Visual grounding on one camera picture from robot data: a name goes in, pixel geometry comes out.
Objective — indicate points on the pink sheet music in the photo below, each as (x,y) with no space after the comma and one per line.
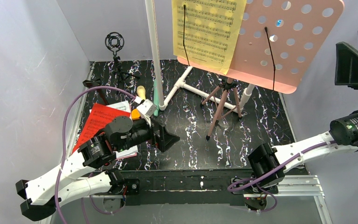
(125,156)

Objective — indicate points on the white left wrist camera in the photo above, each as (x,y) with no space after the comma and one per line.
(146,108)

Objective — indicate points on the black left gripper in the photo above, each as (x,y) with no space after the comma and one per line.
(156,138)

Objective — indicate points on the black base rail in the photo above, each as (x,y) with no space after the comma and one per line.
(201,186)

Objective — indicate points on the yellow sheet music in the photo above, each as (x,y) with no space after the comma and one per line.
(205,32)

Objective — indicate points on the red folder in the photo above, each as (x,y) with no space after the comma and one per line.
(83,137)

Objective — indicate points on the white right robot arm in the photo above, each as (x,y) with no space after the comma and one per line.
(269,164)

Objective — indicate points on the orange tape measure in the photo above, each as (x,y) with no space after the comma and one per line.
(135,115)

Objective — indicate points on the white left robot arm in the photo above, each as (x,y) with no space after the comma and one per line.
(43,195)

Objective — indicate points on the black tripod shock mount stand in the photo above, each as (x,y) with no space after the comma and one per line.
(114,42)

